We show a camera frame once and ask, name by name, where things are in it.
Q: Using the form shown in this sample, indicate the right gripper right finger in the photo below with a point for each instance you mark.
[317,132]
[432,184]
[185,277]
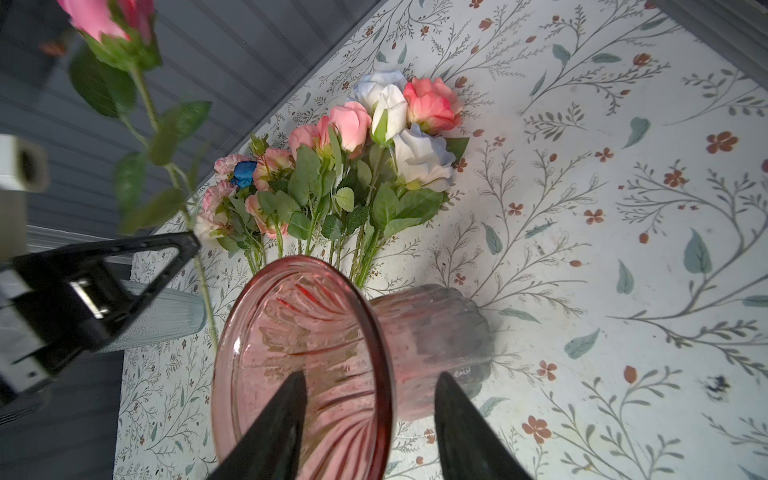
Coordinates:
[468,447]

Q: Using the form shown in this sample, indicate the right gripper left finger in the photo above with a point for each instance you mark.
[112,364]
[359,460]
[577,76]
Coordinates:
[271,447]

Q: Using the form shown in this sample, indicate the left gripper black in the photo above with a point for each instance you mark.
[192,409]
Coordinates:
[59,304]

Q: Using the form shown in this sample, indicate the pink ribbed glass vase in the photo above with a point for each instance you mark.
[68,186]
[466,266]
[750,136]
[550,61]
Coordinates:
[368,364]

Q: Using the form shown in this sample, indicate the pale pink carnation spray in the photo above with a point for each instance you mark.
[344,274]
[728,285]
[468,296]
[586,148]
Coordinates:
[231,218]

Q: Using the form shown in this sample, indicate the blue artificial rose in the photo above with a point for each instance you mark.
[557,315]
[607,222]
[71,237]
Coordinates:
[243,172]

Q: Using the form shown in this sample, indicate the magenta pink artificial rose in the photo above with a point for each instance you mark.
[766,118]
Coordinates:
[109,73]

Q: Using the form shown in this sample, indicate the clear ribbed glass vase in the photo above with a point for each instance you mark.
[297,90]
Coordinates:
[172,314]

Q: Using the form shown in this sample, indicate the bunch of artificial roses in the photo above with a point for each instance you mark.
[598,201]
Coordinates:
[374,166]

